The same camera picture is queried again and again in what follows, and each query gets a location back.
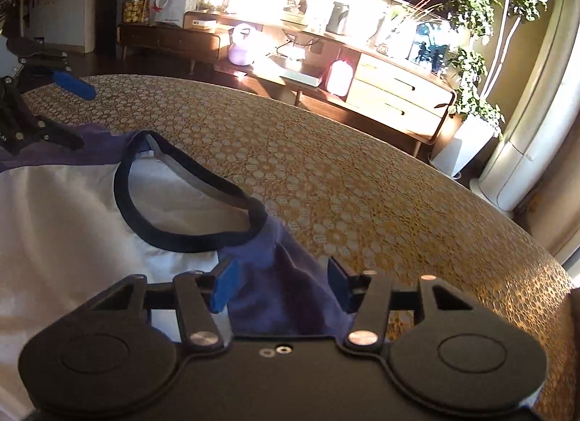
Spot white wall cabinets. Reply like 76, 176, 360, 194
27, 0, 100, 53

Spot white shopping bag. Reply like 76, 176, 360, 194
149, 0, 200, 25

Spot yellow floral lace tablecloth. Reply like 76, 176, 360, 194
20, 73, 580, 421

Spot red and white bag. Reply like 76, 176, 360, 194
326, 59, 355, 96

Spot light wooden media console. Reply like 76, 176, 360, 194
213, 11, 458, 159

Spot flat grey set-top box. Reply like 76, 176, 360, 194
278, 68, 326, 87

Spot white planter pot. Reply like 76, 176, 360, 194
430, 113, 497, 177

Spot clear cookie jar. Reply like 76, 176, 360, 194
123, 0, 150, 25

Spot white flat box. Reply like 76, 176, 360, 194
183, 13, 218, 31

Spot photo frame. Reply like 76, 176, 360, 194
281, 0, 309, 18

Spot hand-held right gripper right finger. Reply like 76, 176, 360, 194
326, 256, 483, 353

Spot dark wooden sideboard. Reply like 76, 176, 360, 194
117, 18, 229, 75

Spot grey electric kettle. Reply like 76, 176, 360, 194
325, 1, 351, 35

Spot black refrigerator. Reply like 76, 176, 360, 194
96, 0, 132, 59

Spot white purple raglan shirt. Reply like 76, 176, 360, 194
0, 124, 360, 408

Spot white standing air conditioner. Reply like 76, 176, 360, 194
471, 0, 580, 211

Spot small glass tank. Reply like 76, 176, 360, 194
408, 22, 451, 71

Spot potted green tree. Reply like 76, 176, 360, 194
446, 0, 551, 132

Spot purple jug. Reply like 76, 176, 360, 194
227, 23, 260, 66

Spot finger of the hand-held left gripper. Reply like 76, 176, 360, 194
7, 35, 97, 101
0, 79, 85, 155

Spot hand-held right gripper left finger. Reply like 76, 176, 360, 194
84, 254, 244, 351

